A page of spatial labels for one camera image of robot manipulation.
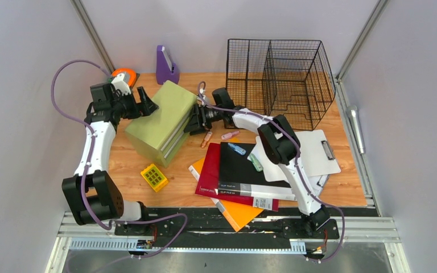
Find pink highlighter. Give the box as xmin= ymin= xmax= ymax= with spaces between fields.
xmin=221 ymin=130 xmax=240 ymax=140

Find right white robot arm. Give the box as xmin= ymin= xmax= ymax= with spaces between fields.
xmin=184 ymin=81 xmax=330 ymax=238

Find papers under clipboard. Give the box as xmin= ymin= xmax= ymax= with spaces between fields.
xmin=308 ymin=175 xmax=330 ymax=197

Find orange folder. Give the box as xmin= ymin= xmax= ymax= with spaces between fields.
xmin=188 ymin=158 xmax=263 ymax=232

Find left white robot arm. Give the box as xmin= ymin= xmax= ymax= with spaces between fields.
xmin=61 ymin=83 xmax=159 ymax=235

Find purple tape dispenser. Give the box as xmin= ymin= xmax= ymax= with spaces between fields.
xmin=155 ymin=45 xmax=180 ymax=85

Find black clip file folder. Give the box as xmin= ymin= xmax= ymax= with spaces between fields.
xmin=217 ymin=142 xmax=296 ymax=201

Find blue highlighter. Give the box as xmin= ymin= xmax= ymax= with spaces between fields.
xmin=228 ymin=143 xmax=246 ymax=156

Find purple cable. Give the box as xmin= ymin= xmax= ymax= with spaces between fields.
xmin=197 ymin=81 xmax=345 ymax=263
xmin=51 ymin=59 xmax=188 ymax=273

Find red folder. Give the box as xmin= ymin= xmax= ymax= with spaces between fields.
xmin=195 ymin=142 xmax=279 ymax=212

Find green drawer cabinet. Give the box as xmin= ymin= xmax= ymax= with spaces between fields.
xmin=125 ymin=81 xmax=197 ymax=167

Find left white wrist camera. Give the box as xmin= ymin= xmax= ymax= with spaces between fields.
xmin=111 ymin=72 xmax=132 ymax=96

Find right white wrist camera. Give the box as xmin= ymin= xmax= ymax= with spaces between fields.
xmin=197 ymin=83 xmax=207 ymax=100

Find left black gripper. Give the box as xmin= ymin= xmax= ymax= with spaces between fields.
xmin=112 ymin=88 xmax=160 ymax=121

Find orange tape roll holder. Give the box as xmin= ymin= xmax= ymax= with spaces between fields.
xmin=110 ymin=68 xmax=140 ymax=89

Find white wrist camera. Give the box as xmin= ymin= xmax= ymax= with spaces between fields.
xmin=111 ymin=72 xmax=132 ymax=96
xmin=197 ymin=83 xmax=207 ymax=100

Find white clipboard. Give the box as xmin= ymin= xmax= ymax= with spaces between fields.
xmin=250 ymin=130 xmax=341 ymax=182

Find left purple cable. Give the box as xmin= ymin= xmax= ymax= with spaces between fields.
xmin=51 ymin=59 xmax=188 ymax=273

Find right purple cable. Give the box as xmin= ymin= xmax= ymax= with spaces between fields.
xmin=197 ymin=81 xmax=345 ymax=263

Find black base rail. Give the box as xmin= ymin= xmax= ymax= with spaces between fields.
xmin=114 ymin=207 xmax=341 ymax=249

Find yellow grid box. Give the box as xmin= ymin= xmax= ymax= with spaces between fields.
xmin=140 ymin=164 xmax=169 ymax=192

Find black wire mesh basket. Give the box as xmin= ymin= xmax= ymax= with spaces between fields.
xmin=226 ymin=38 xmax=336 ymax=131

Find green highlighter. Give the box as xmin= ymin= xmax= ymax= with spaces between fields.
xmin=248 ymin=153 xmax=263 ymax=172

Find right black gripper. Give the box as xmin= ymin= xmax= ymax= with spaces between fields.
xmin=184 ymin=104 xmax=223 ymax=136

